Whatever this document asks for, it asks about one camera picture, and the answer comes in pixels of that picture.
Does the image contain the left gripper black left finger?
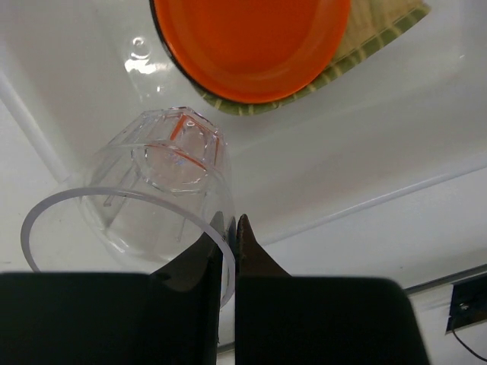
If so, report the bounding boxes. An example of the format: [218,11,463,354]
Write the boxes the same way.
[1,234,223,364]

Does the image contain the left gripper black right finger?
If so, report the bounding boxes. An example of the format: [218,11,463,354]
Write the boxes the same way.
[235,215,429,364]

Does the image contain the clear plastic cup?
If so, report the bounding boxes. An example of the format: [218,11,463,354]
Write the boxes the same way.
[21,107,236,304]
[124,36,173,99]

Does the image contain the orange plastic plate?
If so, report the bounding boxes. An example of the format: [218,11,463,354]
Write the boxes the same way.
[150,1,351,103]

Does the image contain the woven bamboo basket tray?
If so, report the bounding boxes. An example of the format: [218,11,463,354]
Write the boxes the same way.
[193,0,431,116]

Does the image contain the translucent plastic bin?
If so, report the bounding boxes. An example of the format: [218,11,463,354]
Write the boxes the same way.
[1,1,486,360]

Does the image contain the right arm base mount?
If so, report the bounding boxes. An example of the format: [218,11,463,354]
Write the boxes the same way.
[444,281,487,362]

